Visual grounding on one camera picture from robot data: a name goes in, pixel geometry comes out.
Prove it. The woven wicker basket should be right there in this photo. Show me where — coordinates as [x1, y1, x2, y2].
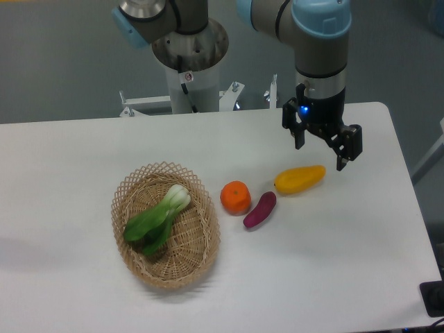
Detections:
[111, 162, 220, 289]

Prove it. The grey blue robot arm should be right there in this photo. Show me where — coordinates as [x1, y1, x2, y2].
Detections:
[112, 1, 362, 170]

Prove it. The yellow papaya half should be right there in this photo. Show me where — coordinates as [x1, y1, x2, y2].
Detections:
[274, 165, 326, 194]

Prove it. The purple sweet potato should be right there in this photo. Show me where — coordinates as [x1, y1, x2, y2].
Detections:
[244, 191, 277, 229]

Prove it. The green bok choy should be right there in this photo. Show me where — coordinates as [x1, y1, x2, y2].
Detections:
[123, 184, 191, 256]

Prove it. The orange tangerine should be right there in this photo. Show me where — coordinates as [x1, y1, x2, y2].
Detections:
[220, 180, 252, 216]

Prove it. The white table leg right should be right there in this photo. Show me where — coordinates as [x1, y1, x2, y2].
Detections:
[410, 119, 443, 186]

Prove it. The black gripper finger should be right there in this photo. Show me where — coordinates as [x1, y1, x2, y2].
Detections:
[282, 97, 306, 149]
[327, 124, 363, 171]

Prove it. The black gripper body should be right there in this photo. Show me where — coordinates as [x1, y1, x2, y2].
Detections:
[293, 83, 345, 142]

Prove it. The black box at table edge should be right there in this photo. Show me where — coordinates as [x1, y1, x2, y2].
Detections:
[419, 280, 443, 318]

